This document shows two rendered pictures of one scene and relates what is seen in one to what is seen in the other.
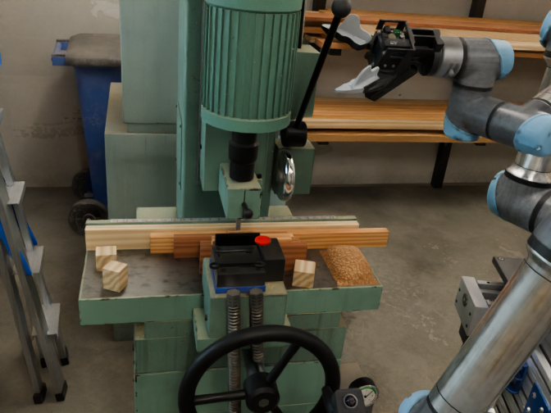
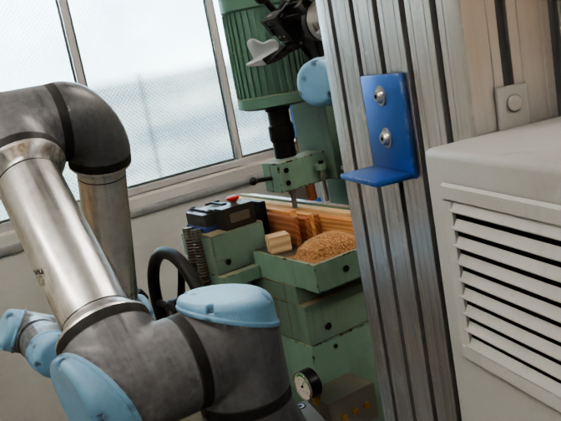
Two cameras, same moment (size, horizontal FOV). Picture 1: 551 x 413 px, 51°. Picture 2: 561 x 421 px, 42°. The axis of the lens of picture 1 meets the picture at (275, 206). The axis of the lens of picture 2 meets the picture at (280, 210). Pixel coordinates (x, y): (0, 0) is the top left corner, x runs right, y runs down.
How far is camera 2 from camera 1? 1.63 m
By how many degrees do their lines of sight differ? 69
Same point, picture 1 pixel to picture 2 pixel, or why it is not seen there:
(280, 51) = (244, 40)
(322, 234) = (342, 221)
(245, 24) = (225, 25)
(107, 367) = not seen: hidden behind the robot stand
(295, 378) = (288, 355)
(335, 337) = (300, 317)
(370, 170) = not seen: outside the picture
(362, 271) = (309, 248)
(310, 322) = (280, 291)
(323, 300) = (280, 269)
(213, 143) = (300, 132)
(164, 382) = not seen: hidden behind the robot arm
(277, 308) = (209, 249)
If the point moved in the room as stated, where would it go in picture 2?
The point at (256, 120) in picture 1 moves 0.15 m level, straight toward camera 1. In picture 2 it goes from (245, 98) to (180, 112)
